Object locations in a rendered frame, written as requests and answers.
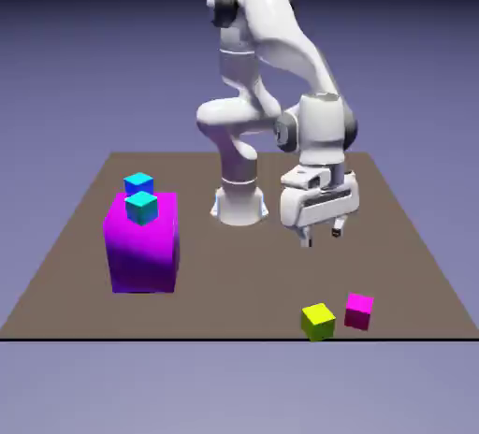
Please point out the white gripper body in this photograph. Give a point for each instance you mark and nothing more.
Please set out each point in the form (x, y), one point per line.
(318, 205)

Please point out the small yellow cube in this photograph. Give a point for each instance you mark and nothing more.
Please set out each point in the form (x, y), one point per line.
(318, 321)

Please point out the small magenta cube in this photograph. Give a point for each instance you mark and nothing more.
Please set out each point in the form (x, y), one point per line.
(359, 310)

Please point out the small teal cube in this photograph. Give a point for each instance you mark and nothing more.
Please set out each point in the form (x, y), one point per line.
(141, 208)

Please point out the small blue cube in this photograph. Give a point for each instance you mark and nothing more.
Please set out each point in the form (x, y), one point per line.
(138, 182)

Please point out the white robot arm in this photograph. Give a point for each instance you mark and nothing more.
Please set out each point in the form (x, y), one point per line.
(269, 30)

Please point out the large magenta box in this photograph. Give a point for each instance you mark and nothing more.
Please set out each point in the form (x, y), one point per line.
(144, 247)

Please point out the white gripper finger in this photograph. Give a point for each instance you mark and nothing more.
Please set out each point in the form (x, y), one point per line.
(305, 236)
(337, 226)

